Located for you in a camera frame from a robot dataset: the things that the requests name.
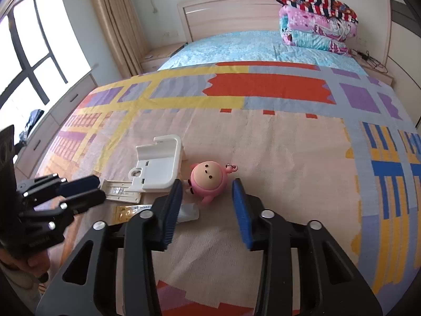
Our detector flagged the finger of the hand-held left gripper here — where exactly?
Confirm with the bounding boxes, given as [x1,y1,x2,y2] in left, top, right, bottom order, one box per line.
[56,175,101,199]
[61,187,107,217]

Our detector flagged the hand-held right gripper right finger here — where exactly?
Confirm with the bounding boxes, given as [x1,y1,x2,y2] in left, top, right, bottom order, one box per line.
[231,178,384,316]

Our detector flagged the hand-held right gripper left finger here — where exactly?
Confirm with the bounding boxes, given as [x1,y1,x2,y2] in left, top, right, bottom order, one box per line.
[34,178,185,316]

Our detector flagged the white test cassette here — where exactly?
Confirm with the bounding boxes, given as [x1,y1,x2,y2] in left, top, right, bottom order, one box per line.
[99,178,143,204]

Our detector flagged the pink doll keychain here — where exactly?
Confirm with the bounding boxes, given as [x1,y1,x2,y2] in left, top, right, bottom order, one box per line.
[183,161,238,206]

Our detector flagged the person's left hand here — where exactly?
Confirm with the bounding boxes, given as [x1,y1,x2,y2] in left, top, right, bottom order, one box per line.
[0,248,51,284]

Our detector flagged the small clear plastic bottle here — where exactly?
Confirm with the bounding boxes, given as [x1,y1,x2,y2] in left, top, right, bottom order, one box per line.
[177,203,200,222]

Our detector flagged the yellow packet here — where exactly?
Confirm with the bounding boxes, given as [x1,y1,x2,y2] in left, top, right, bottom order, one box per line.
[113,206,155,226]

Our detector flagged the white plastic holder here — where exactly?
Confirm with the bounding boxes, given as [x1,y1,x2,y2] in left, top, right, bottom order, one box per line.
[128,134,183,192]

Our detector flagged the colourful patterned blanket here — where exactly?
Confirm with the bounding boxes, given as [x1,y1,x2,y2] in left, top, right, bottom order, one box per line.
[34,62,421,316]

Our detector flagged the wooden window cabinet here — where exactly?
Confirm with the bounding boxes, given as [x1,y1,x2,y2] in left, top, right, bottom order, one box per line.
[15,72,110,179]

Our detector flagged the blue cloth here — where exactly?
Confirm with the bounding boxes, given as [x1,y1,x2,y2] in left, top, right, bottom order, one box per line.
[19,109,45,145]

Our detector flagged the window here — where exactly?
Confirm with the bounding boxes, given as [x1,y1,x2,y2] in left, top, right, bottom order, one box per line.
[0,0,92,129]

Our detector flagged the wooden nightstand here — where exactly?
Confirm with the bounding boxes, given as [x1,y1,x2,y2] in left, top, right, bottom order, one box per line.
[141,42,188,73]
[352,53,394,87]

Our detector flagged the beige curtain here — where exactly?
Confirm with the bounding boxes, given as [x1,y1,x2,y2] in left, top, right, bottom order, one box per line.
[85,0,151,77]

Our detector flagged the light blue bedsheet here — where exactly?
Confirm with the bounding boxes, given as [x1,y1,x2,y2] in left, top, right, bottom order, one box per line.
[157,30,367,76]

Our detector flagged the pink folded quilt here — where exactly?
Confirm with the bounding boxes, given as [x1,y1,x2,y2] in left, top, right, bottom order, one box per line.
[279,7,358,56]

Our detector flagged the wooden bed headboard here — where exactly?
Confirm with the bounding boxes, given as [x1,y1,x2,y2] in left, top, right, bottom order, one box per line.
[177,0,287,44]

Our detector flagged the striped pillow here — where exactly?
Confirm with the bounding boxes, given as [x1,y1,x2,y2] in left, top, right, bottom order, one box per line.
[276,0,359,23]

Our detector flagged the sliding door wardrobe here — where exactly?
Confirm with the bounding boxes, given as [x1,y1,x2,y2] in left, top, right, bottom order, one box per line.
[384,0,421,91]

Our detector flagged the black cables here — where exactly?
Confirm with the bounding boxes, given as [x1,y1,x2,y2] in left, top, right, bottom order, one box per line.
[353,49,389,73]

